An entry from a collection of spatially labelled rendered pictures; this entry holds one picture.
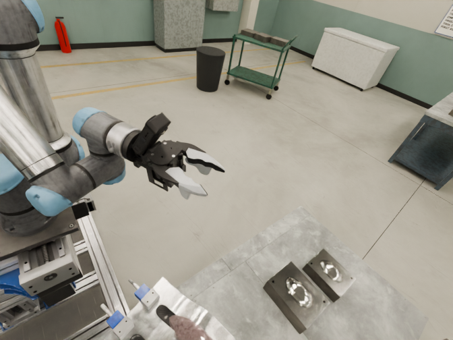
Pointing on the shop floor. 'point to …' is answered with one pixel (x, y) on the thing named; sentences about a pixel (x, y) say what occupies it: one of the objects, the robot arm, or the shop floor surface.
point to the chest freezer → (353, 57)
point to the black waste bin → (209, 67)
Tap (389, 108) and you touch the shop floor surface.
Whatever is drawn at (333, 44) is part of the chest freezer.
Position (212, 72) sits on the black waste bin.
